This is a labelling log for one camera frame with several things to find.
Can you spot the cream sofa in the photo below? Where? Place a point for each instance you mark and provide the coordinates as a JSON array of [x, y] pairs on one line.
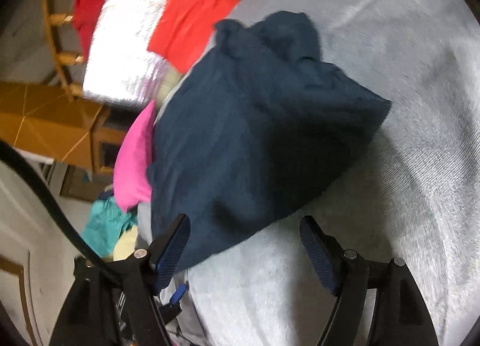
[[125, 248]]

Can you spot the navy blue padded jacket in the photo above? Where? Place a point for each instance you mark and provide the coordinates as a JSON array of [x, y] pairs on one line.
[[255, 135]]

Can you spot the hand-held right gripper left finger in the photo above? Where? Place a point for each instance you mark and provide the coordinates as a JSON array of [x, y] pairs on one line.
[[172, 252]]

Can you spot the orange wooden cabinet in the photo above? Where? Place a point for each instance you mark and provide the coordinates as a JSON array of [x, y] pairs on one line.
[[48, 117]]

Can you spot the pink pillow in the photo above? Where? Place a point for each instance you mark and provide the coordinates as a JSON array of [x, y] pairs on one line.
[[131, 165]]

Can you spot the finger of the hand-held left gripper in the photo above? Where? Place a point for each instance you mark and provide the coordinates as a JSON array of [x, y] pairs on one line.
[[179, 292]]

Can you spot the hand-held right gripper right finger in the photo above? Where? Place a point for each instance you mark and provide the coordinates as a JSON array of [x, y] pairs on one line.
[[318, 256]]

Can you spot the red orange pillow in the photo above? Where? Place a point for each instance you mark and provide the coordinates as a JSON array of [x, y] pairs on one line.
[[187, 23]]

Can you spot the wooden stair railing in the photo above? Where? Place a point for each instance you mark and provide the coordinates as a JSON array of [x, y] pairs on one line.
[[62, 19]]

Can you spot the silver foil insulation panel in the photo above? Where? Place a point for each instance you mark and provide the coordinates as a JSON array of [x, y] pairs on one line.
[[123, 49]]

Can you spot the grey bed sheet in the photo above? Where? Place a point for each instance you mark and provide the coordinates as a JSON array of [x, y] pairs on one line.
[[393, 199]]

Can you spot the teal garment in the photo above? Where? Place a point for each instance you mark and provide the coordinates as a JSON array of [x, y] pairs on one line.
[[105, 222]]

